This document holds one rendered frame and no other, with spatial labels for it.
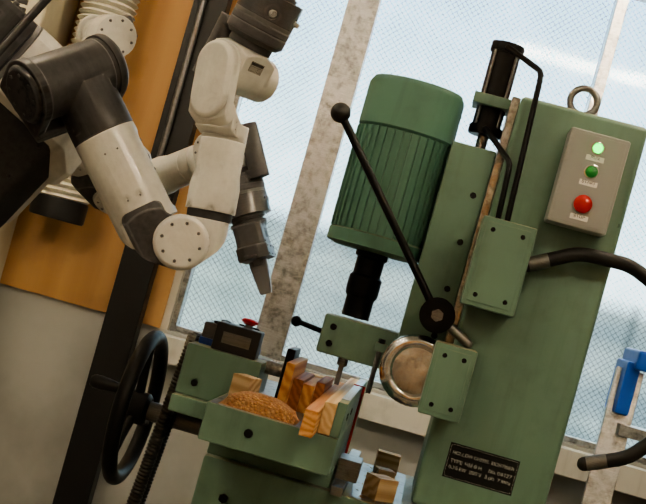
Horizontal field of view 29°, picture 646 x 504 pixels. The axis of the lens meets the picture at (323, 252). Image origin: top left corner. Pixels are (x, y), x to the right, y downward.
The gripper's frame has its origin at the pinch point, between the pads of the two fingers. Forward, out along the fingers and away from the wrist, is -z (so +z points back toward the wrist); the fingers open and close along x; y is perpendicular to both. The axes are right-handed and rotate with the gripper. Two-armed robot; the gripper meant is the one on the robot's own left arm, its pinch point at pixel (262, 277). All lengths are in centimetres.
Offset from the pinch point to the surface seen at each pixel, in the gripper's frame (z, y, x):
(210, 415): -20.0, -9.6, 26.5
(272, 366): -15.6, -2.4, -2.3
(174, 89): 63, -27, -123
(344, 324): -11.5, 11.6, -4.4
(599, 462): -44, 48, 6
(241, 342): -10.2, -5.8, 3.6
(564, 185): 2, 53, 9
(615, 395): -42, 62, -71
